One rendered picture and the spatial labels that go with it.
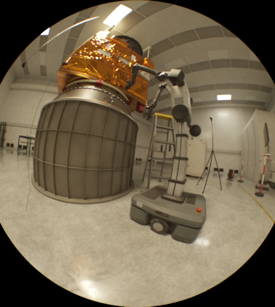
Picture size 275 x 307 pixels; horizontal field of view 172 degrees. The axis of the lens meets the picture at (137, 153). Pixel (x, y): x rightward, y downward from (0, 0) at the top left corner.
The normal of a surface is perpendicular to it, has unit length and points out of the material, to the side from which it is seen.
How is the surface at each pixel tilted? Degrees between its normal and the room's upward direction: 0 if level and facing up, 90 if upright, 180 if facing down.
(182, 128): 90
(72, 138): 90
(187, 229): 90
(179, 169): 90
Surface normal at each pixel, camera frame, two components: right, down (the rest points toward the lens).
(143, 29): -0.11, 0.99
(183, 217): -0.36, -0.77
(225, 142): -0.72, -0.10
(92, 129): 0.60, 0.05
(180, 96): -0.63, 0.08
